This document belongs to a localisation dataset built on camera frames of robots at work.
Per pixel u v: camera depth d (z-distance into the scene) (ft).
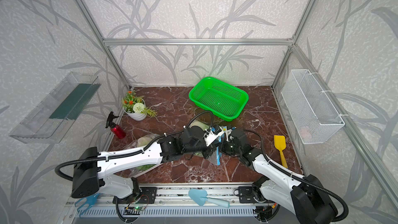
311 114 2.07
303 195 1.32
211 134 1.96
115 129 2.84
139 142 2.76
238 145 2.14
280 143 3.01
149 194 2.41
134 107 2.91
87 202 2.32
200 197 2.41
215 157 2.32
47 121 2.09
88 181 1.26
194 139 1.75
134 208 2.32
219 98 3.68
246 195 2.41
